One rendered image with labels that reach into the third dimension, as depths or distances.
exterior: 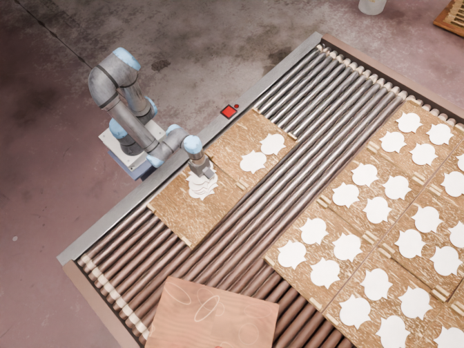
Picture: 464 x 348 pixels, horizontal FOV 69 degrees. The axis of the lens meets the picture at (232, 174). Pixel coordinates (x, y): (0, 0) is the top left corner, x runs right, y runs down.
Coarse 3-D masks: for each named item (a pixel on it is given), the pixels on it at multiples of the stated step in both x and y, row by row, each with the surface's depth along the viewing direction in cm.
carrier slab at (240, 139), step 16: (240, 128) 195; (256, 128) 194; (272, 128) 193; (224, 144) 191; (240, 144) 190; (256, 144) 189; (288, 144) 188; (224, 160) 186; (240, 160) 186; (272, 160) 184; (240, 176) 181; (256, 176) 181
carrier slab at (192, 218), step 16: (224, 176) 182; (160, 192) 181; (176, 192) 180; (224, 192) 178; (240, 192) 177; (160, 208) 177; (176, 208) 176; (192, 208) 175; (208, 208) 175; (224, 208) 174; (176, 224) 172; (192, 224) 171; (208, 224) 171; (192, 240) 168
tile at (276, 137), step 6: (270, 138) 190; (276, 138) 189; (282, 138) 189; (264, 144) 188; (270, 144) 188; (276, 144) 188; (282, 144) 187; (264, 150) 186; (270, 150) 186; (276, 150) 186
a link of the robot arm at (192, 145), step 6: (186, 138) 152; (192, 138) 152; (198, 138) 152; (186, 144) 151; (192, 144) 150; (198, 144) 151; (186, 150) 153; (192, 150) 151; (198, 150) 153; (192, 156) 156; (198, 156) 157
